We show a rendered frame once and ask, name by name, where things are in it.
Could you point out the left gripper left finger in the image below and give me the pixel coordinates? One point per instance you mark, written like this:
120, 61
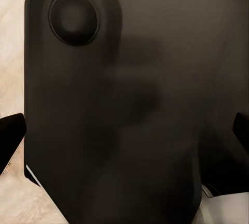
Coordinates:
12, 130

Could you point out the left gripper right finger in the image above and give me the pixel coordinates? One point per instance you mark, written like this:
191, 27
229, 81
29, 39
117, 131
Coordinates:
241, 129

